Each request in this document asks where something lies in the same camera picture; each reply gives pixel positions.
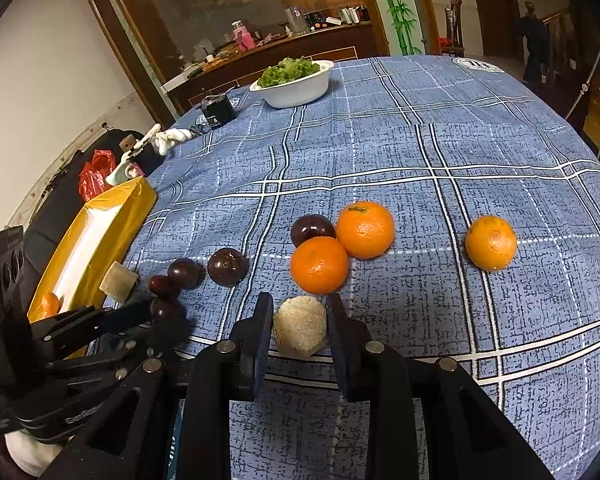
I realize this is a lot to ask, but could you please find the white tray with yellow tape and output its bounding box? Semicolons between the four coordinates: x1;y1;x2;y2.
26;176;158;323

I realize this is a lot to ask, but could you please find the green lettuce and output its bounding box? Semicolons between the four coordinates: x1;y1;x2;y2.
257;56;322;88

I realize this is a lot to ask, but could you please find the clutter of small items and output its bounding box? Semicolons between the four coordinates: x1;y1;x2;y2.
105;123;201;187

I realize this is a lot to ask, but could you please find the dark wooden chair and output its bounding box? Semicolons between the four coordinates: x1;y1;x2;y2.
440;0;467;58

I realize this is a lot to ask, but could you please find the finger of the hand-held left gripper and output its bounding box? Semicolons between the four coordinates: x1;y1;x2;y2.
52;316;194;377
30;299;154;357

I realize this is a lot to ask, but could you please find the beige yam chunk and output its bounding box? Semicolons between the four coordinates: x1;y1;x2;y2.
99;261;140;303

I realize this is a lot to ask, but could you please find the dark red date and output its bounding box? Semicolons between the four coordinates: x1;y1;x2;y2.
150;296;186;322
148;275;181;297

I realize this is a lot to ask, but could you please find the small black box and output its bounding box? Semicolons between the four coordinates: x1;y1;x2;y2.
200;95;237;131

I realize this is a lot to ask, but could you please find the large orange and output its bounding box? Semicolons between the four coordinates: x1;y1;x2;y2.
290;236;351;296
465;215;518;272
336;201;396;260

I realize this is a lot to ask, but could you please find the bamboo painted panel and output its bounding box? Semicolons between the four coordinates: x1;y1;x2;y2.
367;0;426;56

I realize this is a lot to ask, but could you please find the red plastic bag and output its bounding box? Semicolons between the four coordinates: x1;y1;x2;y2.
78;149;117;204

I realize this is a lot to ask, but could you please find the white bowl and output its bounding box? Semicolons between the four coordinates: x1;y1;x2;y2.
249;60;335;109

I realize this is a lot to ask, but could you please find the white rod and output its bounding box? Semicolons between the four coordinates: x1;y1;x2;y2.
565;37;600;121

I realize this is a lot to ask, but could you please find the clear plastic jar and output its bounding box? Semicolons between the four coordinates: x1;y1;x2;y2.
284;6;306;35

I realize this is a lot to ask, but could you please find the blue plaid tablecloth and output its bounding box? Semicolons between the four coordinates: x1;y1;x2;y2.
87;55;600;480

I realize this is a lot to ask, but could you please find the dark wooden sideboard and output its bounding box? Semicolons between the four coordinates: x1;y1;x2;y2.
161;20;381;116

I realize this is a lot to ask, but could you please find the black sofa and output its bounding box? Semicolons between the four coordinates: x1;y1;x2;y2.
5;130;161;281

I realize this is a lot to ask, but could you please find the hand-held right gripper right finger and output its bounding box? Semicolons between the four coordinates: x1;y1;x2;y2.
326;293;556;480

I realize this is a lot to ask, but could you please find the dark standing figure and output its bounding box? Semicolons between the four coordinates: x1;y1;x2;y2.
517;1;551;83

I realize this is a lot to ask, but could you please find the person's left hand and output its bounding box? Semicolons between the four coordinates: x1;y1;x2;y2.
4;431;77;477

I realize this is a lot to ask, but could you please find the pink bottle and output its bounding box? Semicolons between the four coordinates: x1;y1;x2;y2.
231;20;255;52

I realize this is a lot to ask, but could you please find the white round ball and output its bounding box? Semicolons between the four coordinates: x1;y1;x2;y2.
272;296;328;358

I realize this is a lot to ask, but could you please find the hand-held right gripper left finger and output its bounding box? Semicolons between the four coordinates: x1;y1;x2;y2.
40;291;276;480

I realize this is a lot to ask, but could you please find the dark purple passion fruit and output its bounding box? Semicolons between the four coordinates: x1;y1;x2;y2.
167;258;203;291
290;214;337;248
207;248;249;287

